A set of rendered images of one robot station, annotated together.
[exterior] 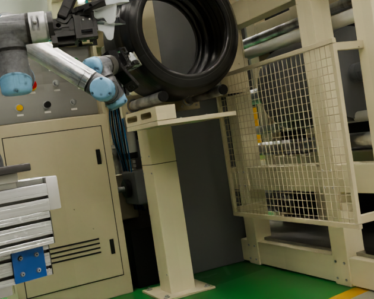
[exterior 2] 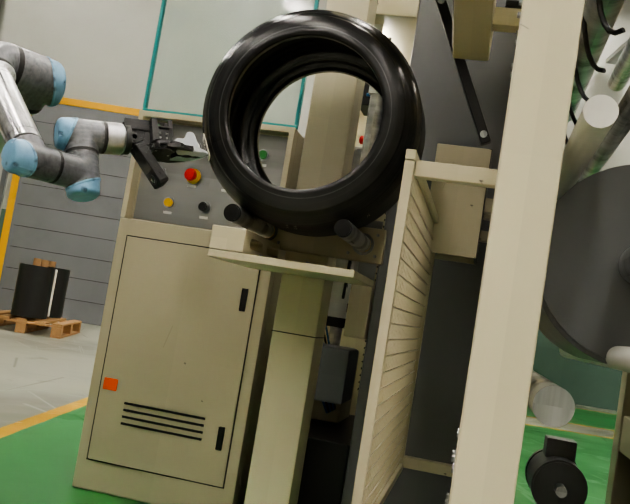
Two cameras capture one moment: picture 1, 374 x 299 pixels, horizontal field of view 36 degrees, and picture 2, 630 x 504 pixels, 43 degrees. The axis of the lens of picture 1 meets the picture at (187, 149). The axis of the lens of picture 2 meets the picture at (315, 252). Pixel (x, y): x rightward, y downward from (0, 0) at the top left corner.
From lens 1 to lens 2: 1.61 m
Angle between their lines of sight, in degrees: 38
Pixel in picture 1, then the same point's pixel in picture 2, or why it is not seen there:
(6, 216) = not seen: outside the picture
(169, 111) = (233, 239)
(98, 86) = (7, 150)
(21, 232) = not seen: outside the picture
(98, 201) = (221, 364)
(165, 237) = (257, 452)
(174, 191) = (296, 385)
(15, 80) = not seen: outside the picture
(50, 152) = (180, 273)
